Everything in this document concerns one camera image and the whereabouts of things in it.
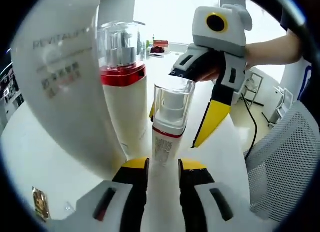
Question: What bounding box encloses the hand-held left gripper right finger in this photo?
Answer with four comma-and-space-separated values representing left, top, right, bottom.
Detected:
177, 158, 266, 232

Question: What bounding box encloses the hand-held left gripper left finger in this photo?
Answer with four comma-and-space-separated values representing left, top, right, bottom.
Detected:
51, 156, 151, 232

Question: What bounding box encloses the small white skincare bottle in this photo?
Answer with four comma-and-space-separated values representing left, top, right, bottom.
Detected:
146, 79, 197, 232

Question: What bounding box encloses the gold foil skincare sachet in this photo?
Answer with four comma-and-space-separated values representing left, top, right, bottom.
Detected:
31, 186, 52, 222

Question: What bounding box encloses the white red-collared skincare bottle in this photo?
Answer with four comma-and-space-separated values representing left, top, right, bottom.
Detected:
96, 20, 149, 159

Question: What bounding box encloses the white skincare tube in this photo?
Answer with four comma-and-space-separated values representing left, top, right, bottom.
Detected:
11, 0, 128, 179

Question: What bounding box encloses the person's right hand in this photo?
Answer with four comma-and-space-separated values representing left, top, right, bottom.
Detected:
194, 63, 223, 83

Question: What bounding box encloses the red box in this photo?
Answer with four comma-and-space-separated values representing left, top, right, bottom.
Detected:
152, 40, 171, 54

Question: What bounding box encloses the grey mesh office chair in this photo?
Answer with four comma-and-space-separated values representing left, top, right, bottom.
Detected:
244, 99, 320, 222

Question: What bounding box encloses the black cable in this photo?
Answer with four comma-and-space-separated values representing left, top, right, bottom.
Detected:
240, 91, 260, 160

